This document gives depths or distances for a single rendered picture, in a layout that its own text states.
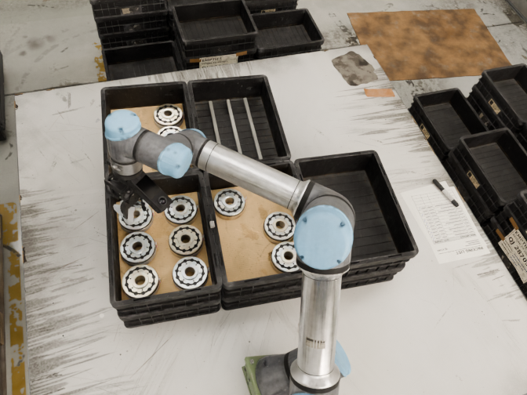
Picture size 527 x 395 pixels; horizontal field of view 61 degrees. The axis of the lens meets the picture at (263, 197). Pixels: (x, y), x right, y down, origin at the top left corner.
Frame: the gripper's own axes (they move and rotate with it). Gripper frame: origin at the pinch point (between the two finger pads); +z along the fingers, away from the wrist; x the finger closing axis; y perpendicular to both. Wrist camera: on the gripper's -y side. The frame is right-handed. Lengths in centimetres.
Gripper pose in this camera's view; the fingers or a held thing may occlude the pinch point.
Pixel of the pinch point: (138, 215)
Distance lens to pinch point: 127.5
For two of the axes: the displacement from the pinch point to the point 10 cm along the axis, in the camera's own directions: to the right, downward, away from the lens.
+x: -5.3, 6.2, -5.8
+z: -1.6, 5.9, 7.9
